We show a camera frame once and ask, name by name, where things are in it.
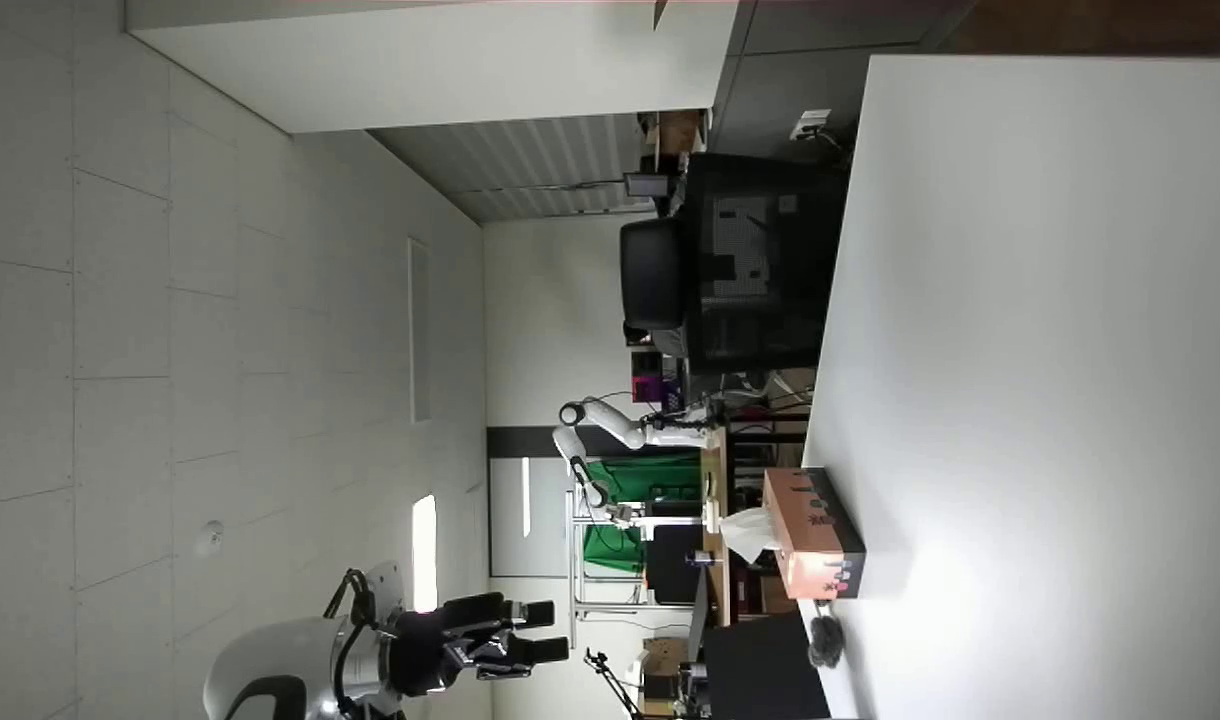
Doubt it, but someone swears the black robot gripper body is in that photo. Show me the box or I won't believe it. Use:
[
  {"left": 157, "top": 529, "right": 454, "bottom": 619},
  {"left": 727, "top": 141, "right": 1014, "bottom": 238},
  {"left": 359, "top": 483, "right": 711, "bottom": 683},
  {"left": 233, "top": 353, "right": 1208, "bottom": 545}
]
[{"left": 390, "top": 592, "right": 508, "bottom": 697}]

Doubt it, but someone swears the white tissue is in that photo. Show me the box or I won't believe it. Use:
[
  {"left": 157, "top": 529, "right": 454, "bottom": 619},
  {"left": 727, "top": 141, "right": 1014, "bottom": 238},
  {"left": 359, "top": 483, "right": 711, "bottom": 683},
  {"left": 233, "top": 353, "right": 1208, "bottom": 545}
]
[{"left": 718, "top": 506, "right": 775, "bottom": 562}]

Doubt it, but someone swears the pink tissue box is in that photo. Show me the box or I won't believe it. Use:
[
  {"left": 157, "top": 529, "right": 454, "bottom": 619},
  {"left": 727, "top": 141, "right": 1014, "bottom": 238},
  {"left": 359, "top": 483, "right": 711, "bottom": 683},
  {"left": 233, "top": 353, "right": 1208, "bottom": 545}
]
[{"left": 762, "top": 466, "right": 865, "bottom": 599}]

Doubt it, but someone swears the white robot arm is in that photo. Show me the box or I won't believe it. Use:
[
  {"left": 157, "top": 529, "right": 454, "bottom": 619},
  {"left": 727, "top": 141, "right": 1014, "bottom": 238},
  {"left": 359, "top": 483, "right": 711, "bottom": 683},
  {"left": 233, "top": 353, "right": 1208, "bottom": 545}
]
[{"left": 205, "top": 567, "right": 566, "bottom": 720}]

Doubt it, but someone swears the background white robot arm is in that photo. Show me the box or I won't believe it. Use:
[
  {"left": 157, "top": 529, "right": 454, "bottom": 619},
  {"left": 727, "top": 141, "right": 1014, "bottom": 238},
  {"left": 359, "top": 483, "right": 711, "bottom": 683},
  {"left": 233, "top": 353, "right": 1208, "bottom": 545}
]
[{"left": 551, "top": 394, "right": 714, "bottom": 506}]

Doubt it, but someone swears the black round object on counter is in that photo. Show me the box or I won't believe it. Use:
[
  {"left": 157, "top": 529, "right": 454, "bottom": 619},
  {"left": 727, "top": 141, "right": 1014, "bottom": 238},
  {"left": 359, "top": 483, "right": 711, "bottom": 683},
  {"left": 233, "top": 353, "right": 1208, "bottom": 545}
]
[{"left": 807, "top": 616, "right": 842, "bottom": 668}]

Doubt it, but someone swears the black monitor on desk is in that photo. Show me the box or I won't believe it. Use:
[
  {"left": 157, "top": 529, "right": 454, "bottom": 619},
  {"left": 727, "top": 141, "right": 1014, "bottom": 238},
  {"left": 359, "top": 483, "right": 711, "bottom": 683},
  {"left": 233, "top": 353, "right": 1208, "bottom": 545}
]
[{"left": 645, "top": 525, "right": 702, "bottom": 603}]

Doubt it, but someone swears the black office chair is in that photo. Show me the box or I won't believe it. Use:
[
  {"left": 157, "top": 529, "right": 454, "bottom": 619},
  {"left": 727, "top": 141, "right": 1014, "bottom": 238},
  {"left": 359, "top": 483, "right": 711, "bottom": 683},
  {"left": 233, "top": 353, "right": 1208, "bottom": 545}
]
[{"left": 621, "top": 151, "right": 839, "bottom": 371}]

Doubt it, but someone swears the black camera tripod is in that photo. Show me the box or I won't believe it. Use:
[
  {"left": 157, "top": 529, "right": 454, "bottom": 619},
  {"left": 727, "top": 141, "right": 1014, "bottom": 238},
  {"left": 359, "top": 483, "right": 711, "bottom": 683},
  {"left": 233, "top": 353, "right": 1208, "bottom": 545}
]
[{"left": 582, "top": 648, "right": 645, "bottom": 720}]

